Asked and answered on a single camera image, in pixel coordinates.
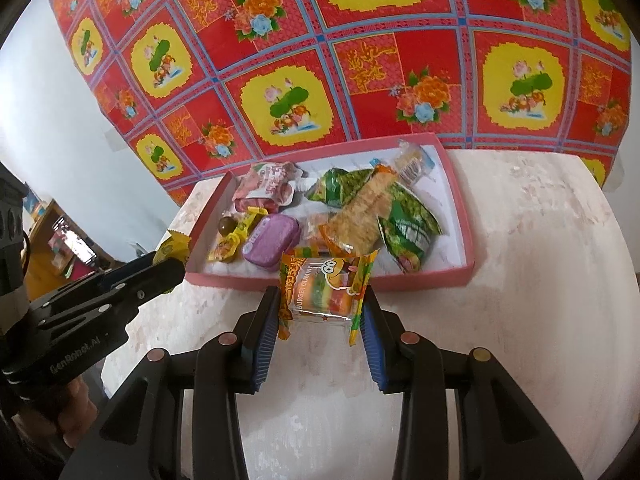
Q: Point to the red floral patterned cloth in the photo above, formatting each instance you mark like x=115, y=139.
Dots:
x=200, y=87

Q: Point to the pink peach jelly pouch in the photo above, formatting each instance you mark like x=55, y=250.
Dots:
x=268, y=185

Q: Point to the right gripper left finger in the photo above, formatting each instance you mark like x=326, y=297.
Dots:
x=138, y=434

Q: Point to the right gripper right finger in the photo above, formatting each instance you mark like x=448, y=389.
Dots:
x=461, y=413

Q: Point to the small yellow candy packet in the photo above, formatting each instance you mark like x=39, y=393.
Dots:
x=176, y=245

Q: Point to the clear blue candy packet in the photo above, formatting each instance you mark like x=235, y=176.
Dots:
x=412, y=163

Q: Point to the colourful gummy burger packet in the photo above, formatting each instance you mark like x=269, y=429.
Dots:
x=323, y=289

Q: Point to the orange cracker pack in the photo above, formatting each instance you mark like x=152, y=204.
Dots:
x=354, y=229

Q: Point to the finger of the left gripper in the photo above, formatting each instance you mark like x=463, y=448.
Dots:
x=129, y=295
x=109, y=278

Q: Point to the pink shallow cardboard box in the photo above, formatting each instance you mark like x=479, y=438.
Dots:
x=451, y=259

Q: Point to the person's left hand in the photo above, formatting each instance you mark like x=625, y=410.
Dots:
x=75, y=413

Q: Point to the yellow green candy packet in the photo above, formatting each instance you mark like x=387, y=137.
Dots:
x=248, y=221

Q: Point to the green pea snack bag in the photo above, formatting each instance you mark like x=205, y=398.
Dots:
x=409, y=229

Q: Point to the yellow jelly cup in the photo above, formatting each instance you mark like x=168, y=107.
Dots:
x=225, y=249

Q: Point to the brown plum jelly cup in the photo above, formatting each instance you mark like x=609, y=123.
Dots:
x=227, y=225

